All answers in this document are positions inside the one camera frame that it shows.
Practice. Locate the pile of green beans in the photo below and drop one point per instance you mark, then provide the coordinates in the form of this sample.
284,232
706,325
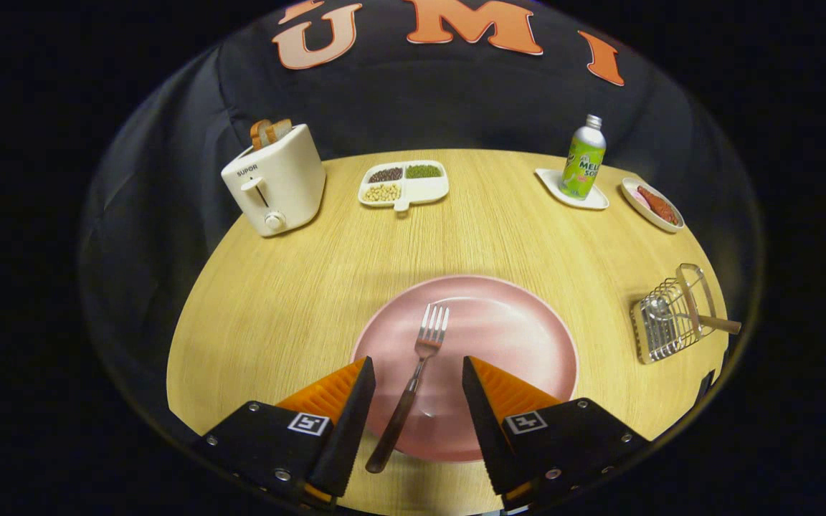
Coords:
424,171

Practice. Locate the green label soda bottle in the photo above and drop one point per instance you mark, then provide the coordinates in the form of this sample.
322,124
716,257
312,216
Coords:
583,161

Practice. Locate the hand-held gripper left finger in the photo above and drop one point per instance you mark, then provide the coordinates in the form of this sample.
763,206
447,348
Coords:
348,430

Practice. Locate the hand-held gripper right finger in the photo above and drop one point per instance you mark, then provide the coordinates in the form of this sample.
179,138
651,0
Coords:
488,430

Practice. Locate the pile of yellow beans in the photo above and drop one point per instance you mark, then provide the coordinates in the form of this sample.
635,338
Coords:
382,192

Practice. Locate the dark brown bread slice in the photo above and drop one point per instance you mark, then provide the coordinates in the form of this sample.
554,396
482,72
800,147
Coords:
260,134

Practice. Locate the white square coaster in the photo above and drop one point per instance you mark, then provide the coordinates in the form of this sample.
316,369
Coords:
549,183

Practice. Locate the white oval food plate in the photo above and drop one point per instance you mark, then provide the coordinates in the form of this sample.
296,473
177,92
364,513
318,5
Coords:
660,222

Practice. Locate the pile of dark beans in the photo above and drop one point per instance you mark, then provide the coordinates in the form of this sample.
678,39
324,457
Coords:
386,174

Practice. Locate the pink ham slices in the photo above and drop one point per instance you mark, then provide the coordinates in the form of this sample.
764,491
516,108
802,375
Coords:
639,198

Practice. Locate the light brown bread slice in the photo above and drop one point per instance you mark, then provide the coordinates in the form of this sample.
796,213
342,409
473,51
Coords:
281,130

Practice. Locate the red brown meat piece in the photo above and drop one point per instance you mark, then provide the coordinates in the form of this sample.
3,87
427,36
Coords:
660,206

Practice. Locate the white divided dish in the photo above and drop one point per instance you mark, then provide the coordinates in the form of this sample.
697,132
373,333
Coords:
424,190

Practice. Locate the cream white toaster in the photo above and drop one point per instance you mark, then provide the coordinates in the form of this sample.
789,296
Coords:
287,179

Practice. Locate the pink round plate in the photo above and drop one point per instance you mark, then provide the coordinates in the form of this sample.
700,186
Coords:
499,330

